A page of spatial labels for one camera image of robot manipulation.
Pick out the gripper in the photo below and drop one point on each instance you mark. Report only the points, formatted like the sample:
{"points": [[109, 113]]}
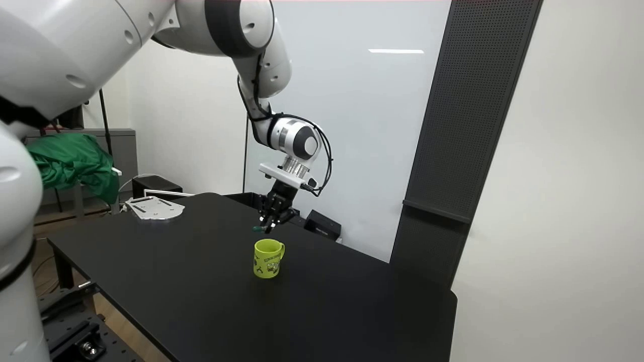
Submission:
{"points": [[283, 193]]}

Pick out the green marker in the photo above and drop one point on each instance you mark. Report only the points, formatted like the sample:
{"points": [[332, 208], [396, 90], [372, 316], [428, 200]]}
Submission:
{"points": [[258, 229]]}

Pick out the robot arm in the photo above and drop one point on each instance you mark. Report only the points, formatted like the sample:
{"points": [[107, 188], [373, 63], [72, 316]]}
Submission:
{"points": [[60, 55]]}

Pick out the yellow-green printed mug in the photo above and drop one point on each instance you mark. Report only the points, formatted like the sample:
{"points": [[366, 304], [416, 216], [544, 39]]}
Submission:
{"points": [[265, 260]]}

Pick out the small black box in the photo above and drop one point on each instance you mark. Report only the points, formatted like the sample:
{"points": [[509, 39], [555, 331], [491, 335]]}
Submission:
{"points": [[322, 224]]}

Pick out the silver metal plate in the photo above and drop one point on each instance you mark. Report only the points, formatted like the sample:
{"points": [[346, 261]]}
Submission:
{"points": [[153, 207]]}

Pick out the whiteboard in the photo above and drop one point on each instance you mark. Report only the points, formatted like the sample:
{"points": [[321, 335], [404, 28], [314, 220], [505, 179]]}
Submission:
{"points": [[372, 125]]}

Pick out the black perforated panel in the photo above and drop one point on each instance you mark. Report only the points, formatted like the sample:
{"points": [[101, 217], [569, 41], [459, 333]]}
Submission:
{"points": [[463, 125]]}

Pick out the green cloth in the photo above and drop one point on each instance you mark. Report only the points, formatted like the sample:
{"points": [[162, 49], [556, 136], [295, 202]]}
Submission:
{"points": [[70, 161]]}

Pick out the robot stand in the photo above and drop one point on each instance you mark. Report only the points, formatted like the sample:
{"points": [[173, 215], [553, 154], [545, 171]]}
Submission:
{"points": [[80, 332]]}

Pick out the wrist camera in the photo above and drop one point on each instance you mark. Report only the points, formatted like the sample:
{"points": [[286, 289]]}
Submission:
{"points": [[279, 174]]}

